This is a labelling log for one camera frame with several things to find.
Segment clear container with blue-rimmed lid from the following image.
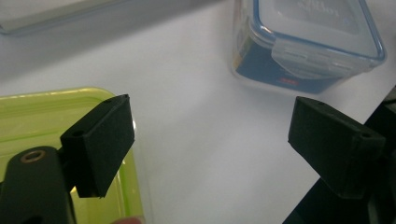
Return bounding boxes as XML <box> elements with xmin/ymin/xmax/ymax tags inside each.
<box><xmin>231</xmin><ymin>0</ymin><xmax>388</xmax><ymax>95</ymax></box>

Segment clear container with green lid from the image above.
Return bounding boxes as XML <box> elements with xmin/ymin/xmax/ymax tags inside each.
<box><xmin>0</xmin><ymin>87</ymin><xmax>154</xmax><ymax>224</ymax></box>

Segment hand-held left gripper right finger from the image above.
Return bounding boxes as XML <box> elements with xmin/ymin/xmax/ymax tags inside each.
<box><xmin>287</xmin><ymin>96</ymin><xmax>388</xmax><ymax>200</ymax></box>

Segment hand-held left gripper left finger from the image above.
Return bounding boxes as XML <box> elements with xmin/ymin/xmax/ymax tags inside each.
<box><xmin>60</xmin><ymin>93</ymin><xmax>135</xmax><ymax>199</ymax></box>

